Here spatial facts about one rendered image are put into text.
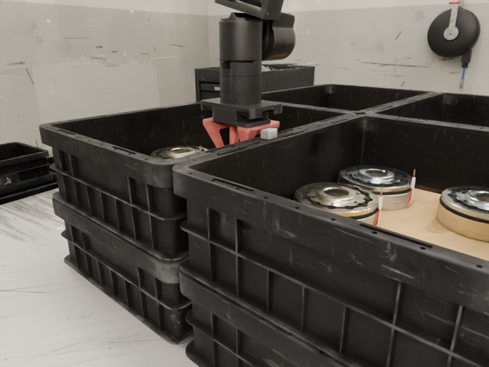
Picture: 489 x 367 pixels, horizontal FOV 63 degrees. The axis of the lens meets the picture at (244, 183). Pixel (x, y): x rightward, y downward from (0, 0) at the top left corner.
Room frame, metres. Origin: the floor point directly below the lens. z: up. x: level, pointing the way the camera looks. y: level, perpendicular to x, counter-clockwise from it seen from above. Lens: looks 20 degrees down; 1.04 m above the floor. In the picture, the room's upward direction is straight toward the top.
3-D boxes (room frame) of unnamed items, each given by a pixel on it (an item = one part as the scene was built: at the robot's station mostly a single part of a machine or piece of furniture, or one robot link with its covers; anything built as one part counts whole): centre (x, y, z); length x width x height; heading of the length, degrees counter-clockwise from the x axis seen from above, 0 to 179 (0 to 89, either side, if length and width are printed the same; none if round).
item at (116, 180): (0.61, 0.05, 0.87); 0.40 x 0.30 x 0.11; 138
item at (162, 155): (0.66, 0.11, 0.86); 0.10 x 0.10 x 0.01
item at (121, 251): (0.61, 0.05, 0.76); 0.40 x 0.30 x 0.12; 138
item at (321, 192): (0.46, -0.11, 0.86); 0.05 x 0.05 x 0.01
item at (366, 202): (0.46, -0.11, 0.86); 0.10 x 0.10 x 0.01
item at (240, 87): (0.56, 0.01, 0.98); 0.10 x 0.07 x 0.07; 47
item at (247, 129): (0.55, 0.00, 0.91); 0.07 x 0.07 x 0.09; 47
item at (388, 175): (0.53, -0.19, 0.86); 0.05 x 0.05 x 0.01
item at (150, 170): (0.61, 0.05, 0.92); 0.40 x 0.30 x 0.02; 138
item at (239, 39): (0.56, 0.00, 1.04); 0.07 x 0.06 x 0.07; 144
